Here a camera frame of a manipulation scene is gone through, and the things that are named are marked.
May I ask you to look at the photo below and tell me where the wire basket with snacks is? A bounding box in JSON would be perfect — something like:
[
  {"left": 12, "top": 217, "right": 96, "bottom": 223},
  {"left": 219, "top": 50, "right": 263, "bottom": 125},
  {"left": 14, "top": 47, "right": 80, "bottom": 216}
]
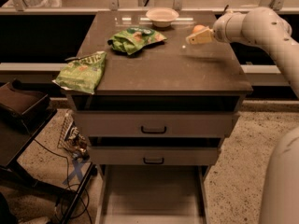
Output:
[{"left": 57, "top": 110, "right": 89, "bottom": 160}]

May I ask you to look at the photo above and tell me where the green jalapeno chip bag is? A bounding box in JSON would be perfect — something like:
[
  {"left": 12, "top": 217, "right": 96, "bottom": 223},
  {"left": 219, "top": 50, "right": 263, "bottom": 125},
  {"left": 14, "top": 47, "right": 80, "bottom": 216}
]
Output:
[{"left": 53, "top": 51, "right": 107, "bottom": 94}]

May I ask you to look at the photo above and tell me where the black cable on floor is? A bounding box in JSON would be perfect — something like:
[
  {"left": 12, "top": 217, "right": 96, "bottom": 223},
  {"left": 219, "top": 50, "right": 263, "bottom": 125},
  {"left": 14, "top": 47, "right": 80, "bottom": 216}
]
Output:
[{"left": 21, "top": 119, "right": 94, "bottom": 224}]

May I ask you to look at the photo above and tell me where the lower drawer with black handle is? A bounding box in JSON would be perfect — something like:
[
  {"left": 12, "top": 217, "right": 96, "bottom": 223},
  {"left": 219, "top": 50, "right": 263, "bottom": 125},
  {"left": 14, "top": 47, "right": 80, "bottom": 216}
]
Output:
[{"left": 88, "top": 147, "right": 219, "bottom": 165}]

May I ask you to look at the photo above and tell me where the grey drawer cabinet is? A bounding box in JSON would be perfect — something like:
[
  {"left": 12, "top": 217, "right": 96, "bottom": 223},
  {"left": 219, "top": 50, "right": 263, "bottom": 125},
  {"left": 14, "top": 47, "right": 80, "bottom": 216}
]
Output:
[{"left": 66, "top": 10, "right": 252, "bottom": 224}]

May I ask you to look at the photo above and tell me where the crumpled green chip bag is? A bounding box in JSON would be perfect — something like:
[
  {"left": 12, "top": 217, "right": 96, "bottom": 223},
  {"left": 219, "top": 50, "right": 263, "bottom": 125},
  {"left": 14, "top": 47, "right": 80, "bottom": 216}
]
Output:
[{"left": 107, "top": 27, "right": 166, "bottom": 55}]

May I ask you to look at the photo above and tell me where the upper drawer with black handle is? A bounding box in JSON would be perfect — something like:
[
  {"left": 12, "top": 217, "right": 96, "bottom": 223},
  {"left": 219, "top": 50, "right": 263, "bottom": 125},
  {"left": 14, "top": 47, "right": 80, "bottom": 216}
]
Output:
[{"left": 73, "top": 111, "right": 239, "bottom": 138}]

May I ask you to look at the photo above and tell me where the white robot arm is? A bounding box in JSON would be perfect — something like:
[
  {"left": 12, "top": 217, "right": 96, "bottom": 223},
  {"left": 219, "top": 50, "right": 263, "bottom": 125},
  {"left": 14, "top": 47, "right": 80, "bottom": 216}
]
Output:
[{"left": 186, "top": 7, "right": 299, "bottom": 224}]

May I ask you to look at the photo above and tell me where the white paper bowl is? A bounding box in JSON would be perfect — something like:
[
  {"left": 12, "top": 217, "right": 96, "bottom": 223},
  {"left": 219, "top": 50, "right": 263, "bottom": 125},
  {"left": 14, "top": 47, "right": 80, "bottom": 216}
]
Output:
[{"left": 146, "top": 7, "right": 178, "bottom": 28}]

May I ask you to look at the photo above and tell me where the black side cart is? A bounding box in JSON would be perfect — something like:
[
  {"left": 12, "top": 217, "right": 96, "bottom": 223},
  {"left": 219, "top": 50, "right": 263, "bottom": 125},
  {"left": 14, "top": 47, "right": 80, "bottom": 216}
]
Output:
[{"left": 1, "top": 109, "right": 99, "bottom": 224}]

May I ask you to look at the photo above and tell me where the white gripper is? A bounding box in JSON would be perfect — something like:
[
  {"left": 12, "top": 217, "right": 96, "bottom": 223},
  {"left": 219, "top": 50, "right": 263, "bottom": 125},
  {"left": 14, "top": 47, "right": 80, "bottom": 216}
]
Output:
[{"left": 186, "top": 12, "right": 246, "bottom": 45}]

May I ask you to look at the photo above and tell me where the metal railing frame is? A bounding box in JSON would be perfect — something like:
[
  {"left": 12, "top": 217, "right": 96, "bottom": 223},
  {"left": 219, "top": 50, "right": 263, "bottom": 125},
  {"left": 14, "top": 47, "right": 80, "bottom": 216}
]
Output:
[{"left": 0, "top": 0, "right": 299, "bottom": 16}]

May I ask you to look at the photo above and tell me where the drawer with black handle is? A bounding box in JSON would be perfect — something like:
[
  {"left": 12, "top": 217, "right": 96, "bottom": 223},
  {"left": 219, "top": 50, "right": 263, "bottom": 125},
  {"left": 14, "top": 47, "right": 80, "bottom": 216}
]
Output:
[
  {"left": 73, "top": 111, "right": 239, "bottom": 138},
  {"left": 88, "top": 147, "right": 219, "bottom": 165}
]

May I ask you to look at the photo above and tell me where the orange fruit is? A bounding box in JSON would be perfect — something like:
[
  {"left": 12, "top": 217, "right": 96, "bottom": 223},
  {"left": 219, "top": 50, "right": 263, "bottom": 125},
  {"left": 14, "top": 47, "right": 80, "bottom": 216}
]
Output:
[{"left": 192, "top": 24, "right": 206, "bottom": 34}]

